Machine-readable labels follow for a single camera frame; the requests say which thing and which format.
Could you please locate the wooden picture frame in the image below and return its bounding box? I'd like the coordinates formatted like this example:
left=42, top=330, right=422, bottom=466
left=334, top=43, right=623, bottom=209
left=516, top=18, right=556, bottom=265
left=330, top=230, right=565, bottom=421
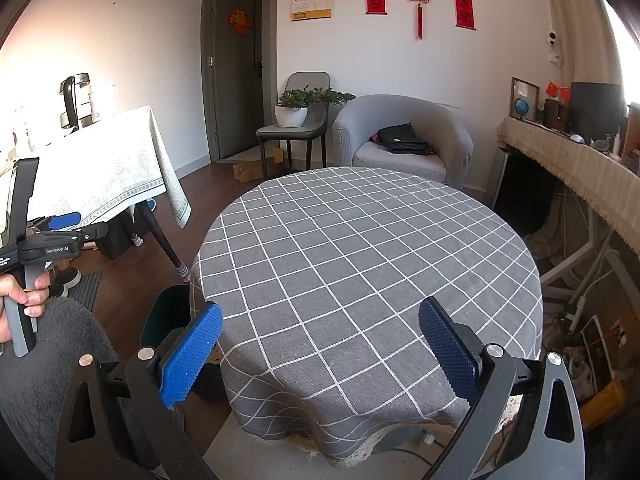
left=511, top=76, right=541, bottom=122

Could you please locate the grey dining chair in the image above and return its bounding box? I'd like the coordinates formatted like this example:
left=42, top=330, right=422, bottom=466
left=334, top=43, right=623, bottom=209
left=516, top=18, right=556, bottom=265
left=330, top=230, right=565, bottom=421
left=256, top=71, right=332, bottom=181

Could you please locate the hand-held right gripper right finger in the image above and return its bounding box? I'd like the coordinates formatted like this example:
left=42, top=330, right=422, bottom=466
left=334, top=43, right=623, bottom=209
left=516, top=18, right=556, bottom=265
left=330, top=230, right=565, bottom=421
left=418, top=296, right=587, bottom=480

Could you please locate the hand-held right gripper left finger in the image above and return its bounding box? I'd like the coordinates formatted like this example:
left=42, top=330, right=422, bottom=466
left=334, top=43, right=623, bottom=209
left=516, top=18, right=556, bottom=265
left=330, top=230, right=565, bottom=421
left=56, top=301, right=224, bottom=480

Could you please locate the person's left hand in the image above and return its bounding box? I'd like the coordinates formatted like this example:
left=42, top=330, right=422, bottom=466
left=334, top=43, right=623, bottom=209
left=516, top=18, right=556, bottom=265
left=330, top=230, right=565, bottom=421
left=0, top=274, right=51, bottom=345

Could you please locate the table with white cloth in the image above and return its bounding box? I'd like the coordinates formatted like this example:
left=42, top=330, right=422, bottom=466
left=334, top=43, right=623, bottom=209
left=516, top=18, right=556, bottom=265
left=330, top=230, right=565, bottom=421
left=0, top=105, right=192, bottom=231

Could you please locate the grey checked tablecloth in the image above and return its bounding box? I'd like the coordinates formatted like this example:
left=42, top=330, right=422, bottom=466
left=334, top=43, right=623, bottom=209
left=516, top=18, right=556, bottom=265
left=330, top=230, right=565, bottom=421
left=191, top=166, right=545, bottom=461

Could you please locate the potted green plant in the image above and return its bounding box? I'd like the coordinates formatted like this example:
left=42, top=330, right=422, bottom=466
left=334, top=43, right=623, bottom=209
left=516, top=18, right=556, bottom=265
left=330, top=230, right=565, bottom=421
left=274, top=87, right=357, bottom=128

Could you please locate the beige fringed cloth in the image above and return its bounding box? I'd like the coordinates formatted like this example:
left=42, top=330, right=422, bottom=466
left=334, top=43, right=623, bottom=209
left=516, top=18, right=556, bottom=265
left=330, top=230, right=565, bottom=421
left=497, top=116, right=640, bottom=261

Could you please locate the brown speaker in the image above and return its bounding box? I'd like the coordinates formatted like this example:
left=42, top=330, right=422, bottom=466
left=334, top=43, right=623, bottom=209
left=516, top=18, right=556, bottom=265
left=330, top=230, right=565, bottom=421
left=544, top=98, right=570, bottom=131

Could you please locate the dark ribbed floor mat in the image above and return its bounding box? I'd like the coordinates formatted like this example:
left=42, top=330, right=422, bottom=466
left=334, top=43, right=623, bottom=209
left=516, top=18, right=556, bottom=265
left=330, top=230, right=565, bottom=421
left=65, top=270, right=103, bottom=317

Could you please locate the person's grey trouser leg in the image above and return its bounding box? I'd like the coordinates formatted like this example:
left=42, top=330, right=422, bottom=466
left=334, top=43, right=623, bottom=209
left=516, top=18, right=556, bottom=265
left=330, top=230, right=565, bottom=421
left=0, top=299, right=166, bottom=480

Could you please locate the grey armchair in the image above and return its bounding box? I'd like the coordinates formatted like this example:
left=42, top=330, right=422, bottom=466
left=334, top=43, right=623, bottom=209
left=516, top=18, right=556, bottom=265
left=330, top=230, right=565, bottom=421
left=332, top=94, right=475, bottom=191

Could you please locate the yellow packet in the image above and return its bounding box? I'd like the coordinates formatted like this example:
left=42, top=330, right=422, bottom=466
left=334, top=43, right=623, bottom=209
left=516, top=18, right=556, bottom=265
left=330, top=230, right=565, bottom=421
left=580, top=380, right=628, bottom=428

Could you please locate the black monitor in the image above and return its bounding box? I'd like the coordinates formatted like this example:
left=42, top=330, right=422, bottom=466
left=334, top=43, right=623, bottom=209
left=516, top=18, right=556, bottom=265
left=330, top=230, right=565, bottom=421
left=570, top=81, right=628, bottom=138

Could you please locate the white desk frame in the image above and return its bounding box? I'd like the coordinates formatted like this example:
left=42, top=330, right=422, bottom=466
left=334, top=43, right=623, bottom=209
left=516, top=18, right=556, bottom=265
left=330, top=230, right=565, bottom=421
left=539, top=205, right=640, bottom=306

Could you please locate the dark table leg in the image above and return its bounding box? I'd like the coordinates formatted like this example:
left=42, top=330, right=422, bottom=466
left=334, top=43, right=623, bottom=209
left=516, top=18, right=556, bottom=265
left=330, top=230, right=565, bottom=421
left=134, top=205, right=191, bottom=285

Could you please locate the brown cardboard floor box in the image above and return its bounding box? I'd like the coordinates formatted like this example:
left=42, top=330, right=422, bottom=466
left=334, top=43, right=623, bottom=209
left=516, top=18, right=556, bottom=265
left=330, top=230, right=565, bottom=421
left=233, top=147, right=287, bottom=183

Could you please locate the grey door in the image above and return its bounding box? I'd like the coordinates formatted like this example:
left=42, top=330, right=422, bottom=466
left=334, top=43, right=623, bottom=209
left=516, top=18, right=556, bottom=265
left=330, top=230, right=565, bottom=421
left=202, top=0, right=266, bottom=161

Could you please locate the red door decoration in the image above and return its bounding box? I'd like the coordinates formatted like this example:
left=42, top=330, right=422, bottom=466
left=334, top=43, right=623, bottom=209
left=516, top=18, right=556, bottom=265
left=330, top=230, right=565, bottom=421
left=227, top=7, right=252, bottom=36

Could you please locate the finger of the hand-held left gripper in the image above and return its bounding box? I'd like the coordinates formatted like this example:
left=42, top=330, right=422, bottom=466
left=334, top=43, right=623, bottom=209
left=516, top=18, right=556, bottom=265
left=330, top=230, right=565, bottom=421
left=27, top=211, right=83, bottom=235
left=50, top=221, right=109, bottom=243

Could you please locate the black bag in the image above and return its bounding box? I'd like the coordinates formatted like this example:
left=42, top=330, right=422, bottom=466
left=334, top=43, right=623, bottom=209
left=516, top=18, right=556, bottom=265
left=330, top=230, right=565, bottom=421
left=375, top=123, right=435, bottom=156

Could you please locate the dark sneaker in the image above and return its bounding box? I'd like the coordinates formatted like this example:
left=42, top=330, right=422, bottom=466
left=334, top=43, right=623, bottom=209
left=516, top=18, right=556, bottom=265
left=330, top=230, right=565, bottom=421
left=47, top=267, right=82, bottom=298

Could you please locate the black waste bin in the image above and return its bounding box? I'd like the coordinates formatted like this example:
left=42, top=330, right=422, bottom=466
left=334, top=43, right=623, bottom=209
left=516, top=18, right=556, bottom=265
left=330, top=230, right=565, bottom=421
left=141, top=285, right=193, bottom=348

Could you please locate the black storage box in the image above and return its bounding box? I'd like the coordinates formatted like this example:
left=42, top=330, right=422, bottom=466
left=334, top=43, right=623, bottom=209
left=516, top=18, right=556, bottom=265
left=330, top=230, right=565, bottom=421
left=95, top=212, right=138, bottom=261

